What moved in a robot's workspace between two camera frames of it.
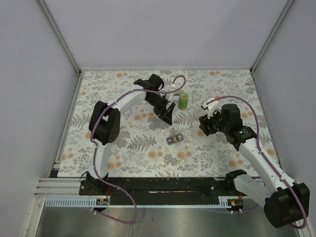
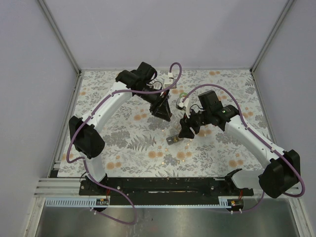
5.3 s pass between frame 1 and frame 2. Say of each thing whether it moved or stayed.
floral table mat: stayed
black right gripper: moved
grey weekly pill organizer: stayed
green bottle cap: stayed
